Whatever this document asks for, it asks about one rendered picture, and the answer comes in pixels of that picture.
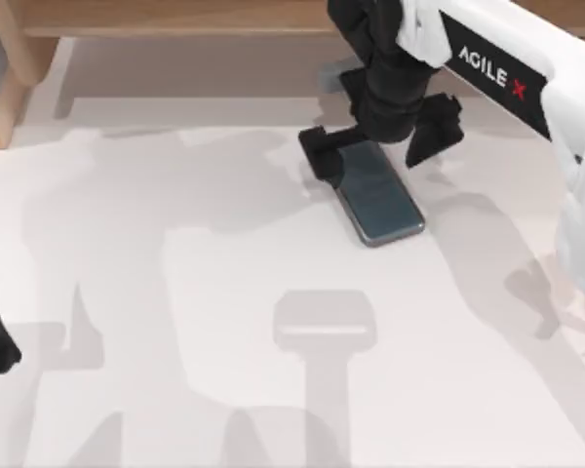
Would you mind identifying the dark grey smartphone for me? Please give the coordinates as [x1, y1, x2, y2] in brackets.
[331, 139, 427, 250]

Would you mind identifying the wooden cupboard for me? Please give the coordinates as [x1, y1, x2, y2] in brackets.
[19, 0, 585, 46]

